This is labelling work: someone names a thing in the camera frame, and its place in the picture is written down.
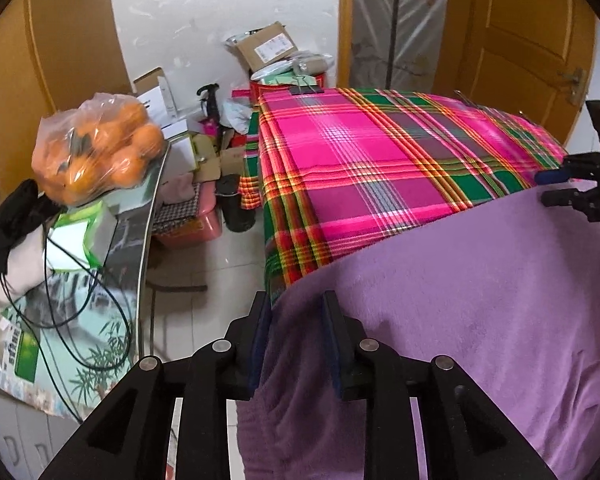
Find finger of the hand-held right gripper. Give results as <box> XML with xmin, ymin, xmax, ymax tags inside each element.
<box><xmin>535</xmin><ymin>166</ymin><xmax>582</xmax><ymax>186</ymax></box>
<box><xmin>540</xmin><ymin>188</ymin><xmax>589</xmax><ymax>209</ymax></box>

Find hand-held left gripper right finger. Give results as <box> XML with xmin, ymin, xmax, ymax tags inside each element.
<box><xmin>321</xmin><ymin>291</ymin><xmax>556</xmax><ymax>480</ymax></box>

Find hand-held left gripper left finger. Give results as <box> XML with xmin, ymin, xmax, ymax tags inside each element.
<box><xmin>39</xmin><ymin>290</ymin><xmax>272</xmax><ymax>480</ymax></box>

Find purple fleece pants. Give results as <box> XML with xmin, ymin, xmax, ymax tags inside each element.
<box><xmin>237</xmin><ymin>180</ymin><xmax>600</xmax><ymax>480</ymax></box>

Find pink plastic bin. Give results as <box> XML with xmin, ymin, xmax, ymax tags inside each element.
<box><xmin>155</xmin><ymin>180</ymin><xmax>223</xmax><ymax>246</ymax></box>

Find black bucket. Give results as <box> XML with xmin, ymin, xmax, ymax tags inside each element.
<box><xmin>215</xmin><ymin>175</ymin><xmax>256</xmax><ymax>233</ymax></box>

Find wooden door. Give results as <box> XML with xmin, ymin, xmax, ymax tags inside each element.
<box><xmin>447</xmin><ymin>0</ymin><xmax>598</xmax><ymax>146</ymax></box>

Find glass-topped side table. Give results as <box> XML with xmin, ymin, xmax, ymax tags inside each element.
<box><xmin>0</xmin><ymin>145</ymin><xmax>173</xmax><ymax>418</ymax></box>

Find pink green plaid bed sheet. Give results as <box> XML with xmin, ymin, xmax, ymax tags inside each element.
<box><xmin>237</xmin><ymin>87</ymin><xmax>600</xmax><ymax>351</ymax></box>

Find green tissue box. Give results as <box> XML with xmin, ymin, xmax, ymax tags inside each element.
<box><xmin>47</xmin><ymin>205</ymin><xmax>116</xmax><ymax>273</ymax></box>

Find clear plastic curtain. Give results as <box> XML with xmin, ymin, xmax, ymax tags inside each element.
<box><xmin>350</xmin><ymin>0</ymin><xmax>451</xmax><ymax>93</ymax></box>

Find green medicine box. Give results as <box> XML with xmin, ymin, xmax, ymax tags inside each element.
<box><xmin>0</xmin><ymin>305</ymin><xmax>41</xmax><ymax>381</ymax></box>

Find plastic bag of oranges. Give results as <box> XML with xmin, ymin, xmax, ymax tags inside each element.
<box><xmin>31</xmin><ymin>92</ymin><xmax>166</xmax><ymax>207</ymax></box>

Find black binder clip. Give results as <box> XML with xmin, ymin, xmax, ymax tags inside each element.
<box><xmin>290</xmin><ymin>76</ymin><xmax>326</xmax><ymax>96</ymax></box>

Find white box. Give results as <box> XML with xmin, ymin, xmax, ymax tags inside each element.
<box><xmin>132</xmin><ymin>66</ymin><xmax>191</xmax><ymax>131</ymax></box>

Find grey drawer cabinet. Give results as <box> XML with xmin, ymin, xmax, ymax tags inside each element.
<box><xmin>0</xmin><ymin>385</ymin><xmax>81</xmax><ymax>480</ymax></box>

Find black cloth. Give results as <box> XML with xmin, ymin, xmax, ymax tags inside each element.
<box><xmin>0</xmin><ymin>179</ymin><xmax>56</xmax><ymax>276</ymax></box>

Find brown cardboard box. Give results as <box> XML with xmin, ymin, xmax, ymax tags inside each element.
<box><xmin>230</xmin><ymin>22</ymin><xmax>298</xmax><ymax>73</ymax></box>

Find wooden wardrobe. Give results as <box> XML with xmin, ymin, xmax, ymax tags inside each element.
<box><xmin>0</xmin><ymin>0</ymin><xmax>131</xmax><ymax>196</ymax></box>

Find brass door handle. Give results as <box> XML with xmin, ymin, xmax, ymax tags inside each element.
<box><xmin>557</xmin><ymin>67</ymin><xmax>588</xmax><ymax>106</ymax></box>

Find wooden door frame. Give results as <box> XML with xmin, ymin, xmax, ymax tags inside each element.
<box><xmin>337</xmin><ymin>0</ymin><xmax>461</xmax><ymax>92</ymax></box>

